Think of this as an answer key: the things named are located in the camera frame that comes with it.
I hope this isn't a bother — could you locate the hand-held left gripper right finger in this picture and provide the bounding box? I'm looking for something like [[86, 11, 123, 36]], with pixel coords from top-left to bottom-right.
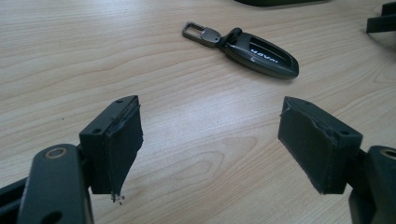
[[277, 95, 364, 196]]

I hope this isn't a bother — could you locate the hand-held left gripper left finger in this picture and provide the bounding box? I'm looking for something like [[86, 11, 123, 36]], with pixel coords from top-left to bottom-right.
[[78, 94, 145, 204]]

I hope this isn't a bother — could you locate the black car key fob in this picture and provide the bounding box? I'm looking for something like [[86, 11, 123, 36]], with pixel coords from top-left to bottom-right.
[[181, 21, 300, 80]]

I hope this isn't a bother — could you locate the black stand base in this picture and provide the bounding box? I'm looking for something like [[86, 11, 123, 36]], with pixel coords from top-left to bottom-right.
[[365, 1, 396, 35]]

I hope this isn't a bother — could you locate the dark object at table edge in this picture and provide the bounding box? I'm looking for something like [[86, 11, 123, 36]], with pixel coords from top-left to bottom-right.
[[233, 0, 331, 7]]

